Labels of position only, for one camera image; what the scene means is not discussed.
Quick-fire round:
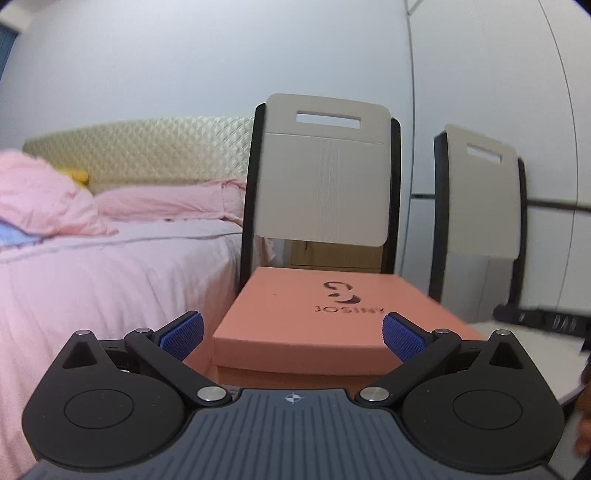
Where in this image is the salmon pink open box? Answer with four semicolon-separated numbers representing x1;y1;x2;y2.
183;347;381;398

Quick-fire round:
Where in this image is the beige chair right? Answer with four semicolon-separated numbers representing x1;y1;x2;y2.
428;125;528;323

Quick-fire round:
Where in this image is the salmon pink box lid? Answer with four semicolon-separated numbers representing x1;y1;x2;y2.
213;267;481;376

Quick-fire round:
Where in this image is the beige quilted headboard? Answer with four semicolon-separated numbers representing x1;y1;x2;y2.
22;116;253;193

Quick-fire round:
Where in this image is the pink crumpled duvet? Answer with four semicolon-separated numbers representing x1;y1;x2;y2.
0;150;117;237

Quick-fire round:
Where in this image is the bed with pink sheet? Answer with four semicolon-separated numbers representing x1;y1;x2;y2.
1;220;242;479

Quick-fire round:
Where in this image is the operator hand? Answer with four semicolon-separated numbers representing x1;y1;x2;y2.
574;362;591;456

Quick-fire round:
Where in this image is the yellow plush toy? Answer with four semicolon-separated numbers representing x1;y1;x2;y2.
59;168;89;188

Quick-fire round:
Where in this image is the wooden drawer cabinet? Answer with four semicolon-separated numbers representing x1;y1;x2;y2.
288;241;383;273

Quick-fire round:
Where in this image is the pink pillow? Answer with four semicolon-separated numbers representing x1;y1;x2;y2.
94;179;246;226

